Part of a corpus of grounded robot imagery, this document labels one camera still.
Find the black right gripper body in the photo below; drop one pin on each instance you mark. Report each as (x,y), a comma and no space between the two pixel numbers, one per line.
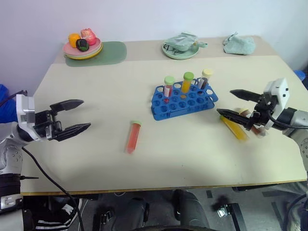
(263,108)

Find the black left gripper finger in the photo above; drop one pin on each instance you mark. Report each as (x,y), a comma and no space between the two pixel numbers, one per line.
(69,104)
(77,130)

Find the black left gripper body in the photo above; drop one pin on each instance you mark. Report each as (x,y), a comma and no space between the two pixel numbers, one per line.
(54,125)

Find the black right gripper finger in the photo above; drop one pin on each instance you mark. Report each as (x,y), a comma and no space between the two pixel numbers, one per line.
(237,118)
(247,96)

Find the brown tube yellow cap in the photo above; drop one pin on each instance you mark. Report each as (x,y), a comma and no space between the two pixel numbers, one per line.
(207,73)
(244,111)

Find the orange tube green cap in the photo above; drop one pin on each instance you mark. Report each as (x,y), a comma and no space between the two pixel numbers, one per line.
(186,85)
(238,134)

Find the red tube green cap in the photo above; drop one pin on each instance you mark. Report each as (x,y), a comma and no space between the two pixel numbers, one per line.
(133,137)
(169,80)

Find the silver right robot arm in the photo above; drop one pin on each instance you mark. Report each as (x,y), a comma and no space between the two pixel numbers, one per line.
(300,118)

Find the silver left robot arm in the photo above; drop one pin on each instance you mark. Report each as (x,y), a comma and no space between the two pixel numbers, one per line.
(9,154)

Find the blue test tube rack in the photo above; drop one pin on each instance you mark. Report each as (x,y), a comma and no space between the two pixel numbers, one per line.
(183,111)

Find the pale green stacked plate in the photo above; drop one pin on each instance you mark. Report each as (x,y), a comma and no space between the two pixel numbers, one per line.
(77,58)

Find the mint green towel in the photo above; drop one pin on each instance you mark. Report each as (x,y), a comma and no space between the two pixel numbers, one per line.
(240,44)

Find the blue plastic bin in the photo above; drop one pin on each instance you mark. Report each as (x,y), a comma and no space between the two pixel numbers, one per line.
(4,96)

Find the yellow plate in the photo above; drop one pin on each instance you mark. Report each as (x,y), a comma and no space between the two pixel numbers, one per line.
(97,52)

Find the dark green black toy fruit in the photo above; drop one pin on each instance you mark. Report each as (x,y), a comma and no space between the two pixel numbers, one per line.
(82,45)

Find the pink plate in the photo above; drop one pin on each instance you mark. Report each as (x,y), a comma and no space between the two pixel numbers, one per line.
(95,47)

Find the orange toy fruit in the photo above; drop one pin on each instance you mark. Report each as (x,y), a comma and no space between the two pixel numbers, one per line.
(74,39)

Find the green placemat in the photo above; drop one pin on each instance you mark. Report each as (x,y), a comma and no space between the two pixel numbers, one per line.
(113,53)

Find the mint green plate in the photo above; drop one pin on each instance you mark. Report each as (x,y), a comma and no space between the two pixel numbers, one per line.
(183,55)

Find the black white-striped shoe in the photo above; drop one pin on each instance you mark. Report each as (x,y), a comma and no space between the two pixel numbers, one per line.
(55,216)

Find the dark grey rounded shape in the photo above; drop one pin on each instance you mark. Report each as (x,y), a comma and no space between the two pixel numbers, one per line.
(132,211)
(192,209)

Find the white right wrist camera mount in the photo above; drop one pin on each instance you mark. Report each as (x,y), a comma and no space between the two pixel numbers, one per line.
(280,91)

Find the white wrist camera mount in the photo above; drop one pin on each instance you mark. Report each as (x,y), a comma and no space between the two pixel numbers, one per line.
(280,91)
(25,108)

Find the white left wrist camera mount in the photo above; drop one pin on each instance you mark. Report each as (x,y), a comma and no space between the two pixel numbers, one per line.
(25,108)

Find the small metal bracket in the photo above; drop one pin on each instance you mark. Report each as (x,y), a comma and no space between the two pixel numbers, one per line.
(222,212)

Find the black table frame leg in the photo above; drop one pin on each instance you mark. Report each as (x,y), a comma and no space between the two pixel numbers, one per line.
(237,216)

